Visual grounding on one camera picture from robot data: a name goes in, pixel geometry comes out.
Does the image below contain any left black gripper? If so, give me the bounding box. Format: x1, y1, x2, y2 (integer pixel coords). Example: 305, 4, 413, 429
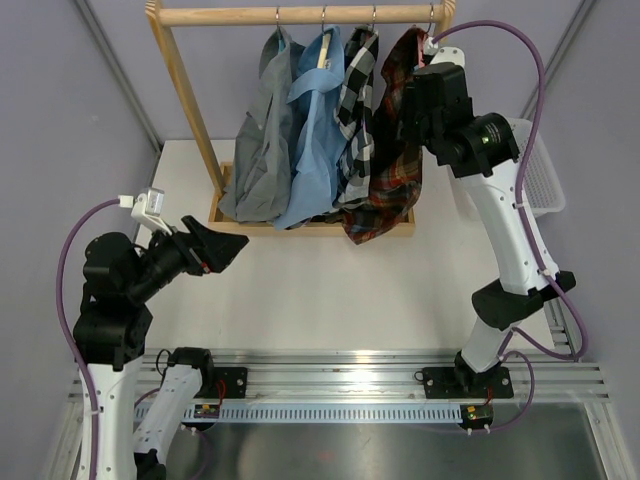
128, 214, 249, 301

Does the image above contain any red plaid shirt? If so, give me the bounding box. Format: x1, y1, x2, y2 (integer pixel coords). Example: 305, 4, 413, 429
341, 26, 428, 245

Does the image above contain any pink hanger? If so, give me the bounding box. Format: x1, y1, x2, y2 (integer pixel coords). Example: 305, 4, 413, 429
414, 3, 435, 70

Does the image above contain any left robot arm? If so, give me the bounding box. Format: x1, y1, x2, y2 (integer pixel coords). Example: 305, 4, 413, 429
73, 216, 249, 479

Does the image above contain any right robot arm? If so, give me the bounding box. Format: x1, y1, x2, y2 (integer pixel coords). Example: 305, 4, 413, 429
401, 43, 576, 398

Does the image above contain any grey shirt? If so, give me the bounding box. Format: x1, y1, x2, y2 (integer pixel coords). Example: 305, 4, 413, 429
218, 27, 304, 223

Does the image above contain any black white checked shirt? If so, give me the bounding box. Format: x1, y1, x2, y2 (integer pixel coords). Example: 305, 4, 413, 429
329, 25, 379, 214

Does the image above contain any light blue shirt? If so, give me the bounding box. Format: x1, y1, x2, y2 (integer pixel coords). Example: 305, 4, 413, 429
274, 25, 345, 230

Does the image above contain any wooden hanger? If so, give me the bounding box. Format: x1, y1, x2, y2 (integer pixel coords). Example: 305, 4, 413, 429
316, 5, 332, 70

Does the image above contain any white plastic basket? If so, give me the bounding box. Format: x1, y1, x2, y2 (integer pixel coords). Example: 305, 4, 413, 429
449, 119, 567, 221

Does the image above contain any wooden clothes rack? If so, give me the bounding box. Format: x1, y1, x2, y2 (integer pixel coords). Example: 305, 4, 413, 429
144, 0, 457, 239

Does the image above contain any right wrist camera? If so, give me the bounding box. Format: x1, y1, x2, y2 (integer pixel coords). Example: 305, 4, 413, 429
423, 39, 466, 67

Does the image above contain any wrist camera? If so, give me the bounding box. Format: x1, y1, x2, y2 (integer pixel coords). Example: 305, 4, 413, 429
131, 188, 174, 235
423, 39, 466, 67

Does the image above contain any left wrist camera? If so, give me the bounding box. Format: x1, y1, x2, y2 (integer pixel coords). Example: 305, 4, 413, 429
131, 188, 174, 235

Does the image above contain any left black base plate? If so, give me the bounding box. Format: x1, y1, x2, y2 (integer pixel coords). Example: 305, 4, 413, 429
196, 367, 248, 400

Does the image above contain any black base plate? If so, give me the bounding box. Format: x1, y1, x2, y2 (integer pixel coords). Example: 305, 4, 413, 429
196, 367, 248, 400
421, 366, 514, 400

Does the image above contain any aluminium rail frame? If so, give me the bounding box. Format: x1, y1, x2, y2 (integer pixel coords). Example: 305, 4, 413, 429
67, 299, 612, 406

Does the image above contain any white slotted cable duct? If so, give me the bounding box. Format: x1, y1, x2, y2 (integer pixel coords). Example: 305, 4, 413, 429
181, 403, 462, 424

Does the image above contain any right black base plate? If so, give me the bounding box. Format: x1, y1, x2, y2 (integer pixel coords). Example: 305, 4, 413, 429
421, 366, 514, 400

